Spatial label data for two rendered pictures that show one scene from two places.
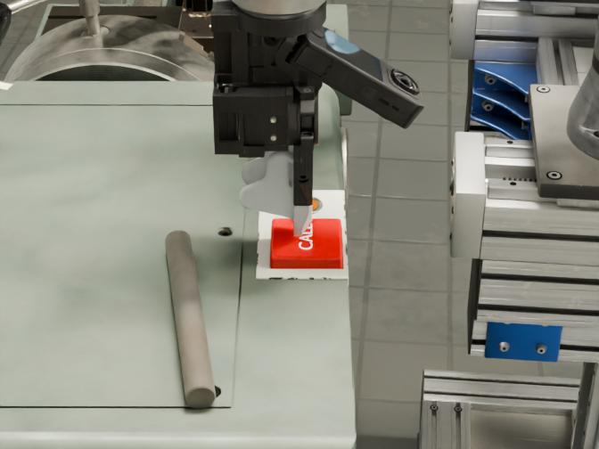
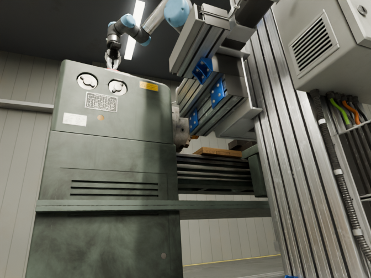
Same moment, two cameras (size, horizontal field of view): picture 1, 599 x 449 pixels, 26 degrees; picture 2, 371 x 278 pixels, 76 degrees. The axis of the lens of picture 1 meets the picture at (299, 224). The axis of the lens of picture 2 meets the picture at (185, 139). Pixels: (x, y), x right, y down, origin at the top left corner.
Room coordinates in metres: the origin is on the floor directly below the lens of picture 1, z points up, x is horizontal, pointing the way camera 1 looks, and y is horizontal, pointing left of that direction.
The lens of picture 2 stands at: (0.73, -1.13, 0.39)
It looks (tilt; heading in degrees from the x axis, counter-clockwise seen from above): 23 degrees up; 62
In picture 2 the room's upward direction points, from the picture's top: 4 degrees counter-clockwise
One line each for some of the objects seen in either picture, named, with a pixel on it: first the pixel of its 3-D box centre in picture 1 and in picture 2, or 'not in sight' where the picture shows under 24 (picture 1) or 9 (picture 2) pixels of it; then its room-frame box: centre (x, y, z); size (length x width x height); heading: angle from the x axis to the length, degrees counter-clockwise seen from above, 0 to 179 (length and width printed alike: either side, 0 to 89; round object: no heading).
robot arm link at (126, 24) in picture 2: not in sight; (127, 25); (0.96, -0.07, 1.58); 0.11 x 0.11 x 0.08; 27
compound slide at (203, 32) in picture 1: (213, 22); (243, 145); (1.88, 0.14, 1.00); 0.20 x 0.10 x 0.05; 0
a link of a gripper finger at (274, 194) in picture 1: (275, 197); (109, 67); (0.88, 0.02, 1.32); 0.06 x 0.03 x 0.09; 90
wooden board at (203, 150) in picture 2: not in sight; (208, 160); (1.61, 0.22, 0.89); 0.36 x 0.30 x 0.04; 90
